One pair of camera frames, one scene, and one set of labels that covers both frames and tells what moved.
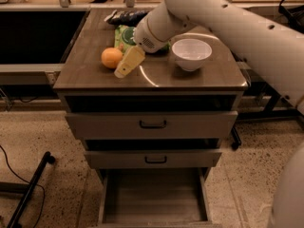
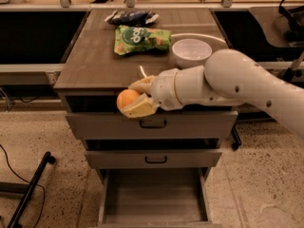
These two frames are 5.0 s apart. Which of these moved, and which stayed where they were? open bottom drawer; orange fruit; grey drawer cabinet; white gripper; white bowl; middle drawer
Moved: white gripper; orange fruit
Stayed: grey drawer cabinet; white bowl; open bottom drawer; middle drawer
